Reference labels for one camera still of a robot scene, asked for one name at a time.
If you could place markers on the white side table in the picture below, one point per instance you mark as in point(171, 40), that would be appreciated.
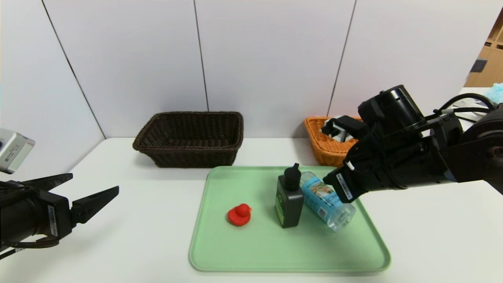
point(469, 92)

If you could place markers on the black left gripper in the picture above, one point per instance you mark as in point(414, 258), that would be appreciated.
point(56, 219)

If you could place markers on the orange wicker basket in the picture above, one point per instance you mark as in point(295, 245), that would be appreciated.
point(326, 153)

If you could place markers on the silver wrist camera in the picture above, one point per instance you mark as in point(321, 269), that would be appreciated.
point(11, 151)
point(340, 131)

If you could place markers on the wooden shelf cabinet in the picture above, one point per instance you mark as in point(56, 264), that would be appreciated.
point(491, 67)

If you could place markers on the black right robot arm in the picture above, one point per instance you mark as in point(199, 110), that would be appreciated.
point(475, 153)

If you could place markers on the black bottle with green label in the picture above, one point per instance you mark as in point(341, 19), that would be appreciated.
point(290, 208)

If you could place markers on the light green plastic tray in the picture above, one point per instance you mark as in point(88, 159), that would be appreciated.
point(255, 251)

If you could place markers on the red rubber duck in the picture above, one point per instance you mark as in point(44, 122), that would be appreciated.
point(237, 216)

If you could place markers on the light blue fluffy item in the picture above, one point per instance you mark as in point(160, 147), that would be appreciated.
point(496, 92)

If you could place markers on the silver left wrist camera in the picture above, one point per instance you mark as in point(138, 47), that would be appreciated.
point(11, 151)

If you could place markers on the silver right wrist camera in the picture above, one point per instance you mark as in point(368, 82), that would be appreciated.
point(340, 131)

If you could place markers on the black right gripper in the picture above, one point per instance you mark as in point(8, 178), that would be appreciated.
point(344, 185)

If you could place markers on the clear water bottle blue cap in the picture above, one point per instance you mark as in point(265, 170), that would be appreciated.
point(326, 200)

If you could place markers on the dark brown wicker basket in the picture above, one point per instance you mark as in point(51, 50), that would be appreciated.
point(188, 157)

